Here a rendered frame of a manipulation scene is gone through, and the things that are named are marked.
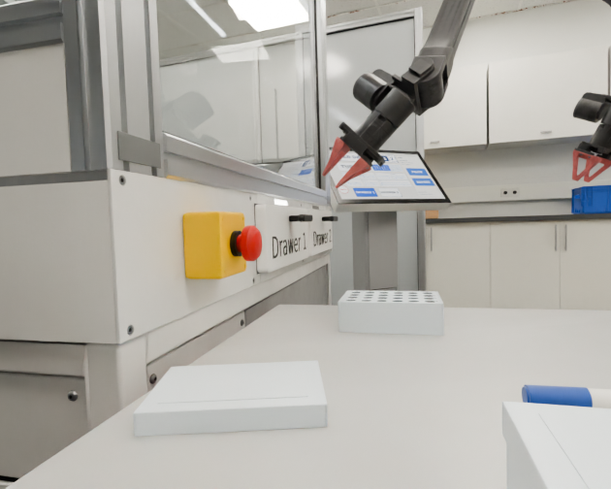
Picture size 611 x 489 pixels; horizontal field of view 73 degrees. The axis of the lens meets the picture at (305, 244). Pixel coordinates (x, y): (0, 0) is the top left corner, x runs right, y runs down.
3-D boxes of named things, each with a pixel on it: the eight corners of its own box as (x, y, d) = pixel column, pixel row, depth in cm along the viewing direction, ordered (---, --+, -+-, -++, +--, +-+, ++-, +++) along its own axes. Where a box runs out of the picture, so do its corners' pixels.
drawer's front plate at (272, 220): (308, 257, 93) (307, 209, 92) (267, 273, 65) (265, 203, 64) (301, 257, 93) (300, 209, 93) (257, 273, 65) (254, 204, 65)
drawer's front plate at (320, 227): (333, 247, 124) (332, 211, 123) (311, 256, 95) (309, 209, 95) (327, 247, 124) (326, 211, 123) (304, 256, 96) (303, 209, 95)
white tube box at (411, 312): (437, 318, 56) (437, 291, 56) (443, 336, 48) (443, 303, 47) (347, 316, 59) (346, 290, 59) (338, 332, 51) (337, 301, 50)
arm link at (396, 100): (412, 92, 71) (423, 109, 76) (388, 76, 75) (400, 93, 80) (384, 123, 73) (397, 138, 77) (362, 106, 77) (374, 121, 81)
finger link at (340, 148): (318, 170, 84) (350, 134, 82) (343, 193, 83) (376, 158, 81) (310, 166, 77) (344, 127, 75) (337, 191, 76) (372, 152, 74)
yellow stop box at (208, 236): (252, 271, 50) (250, 211, 49) (227, 279, 43) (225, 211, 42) (213, 272, 51) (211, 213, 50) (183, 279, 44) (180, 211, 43)
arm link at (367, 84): (438, 61, 71) (442, 98, 78) (397, 38, 78) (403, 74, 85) (383, 103, 71) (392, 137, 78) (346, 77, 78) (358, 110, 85)
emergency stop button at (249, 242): (265, 259, 47) (264, 224, 47) (253, 263, 43) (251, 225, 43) (241, 259, 48) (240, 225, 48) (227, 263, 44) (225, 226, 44)
